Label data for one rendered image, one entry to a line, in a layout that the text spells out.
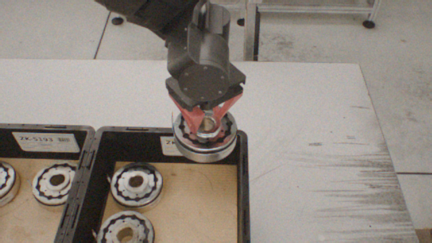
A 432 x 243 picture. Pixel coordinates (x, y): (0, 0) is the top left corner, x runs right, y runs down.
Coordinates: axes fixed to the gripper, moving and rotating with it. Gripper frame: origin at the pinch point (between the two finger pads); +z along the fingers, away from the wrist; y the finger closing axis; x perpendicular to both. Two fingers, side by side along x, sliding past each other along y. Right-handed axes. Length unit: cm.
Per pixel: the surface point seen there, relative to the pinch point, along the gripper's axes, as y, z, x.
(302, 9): 155, 90, 105
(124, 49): 51, 106, 151
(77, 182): -20.3, 12.9, 10.4
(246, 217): -0.7, 11.9, -12.9
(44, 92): -13, 36, 63
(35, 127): -21.7, 13.0, 27.3
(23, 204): -30.3, 23.2, 19.2
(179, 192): -3.8, 22.2, 2.9
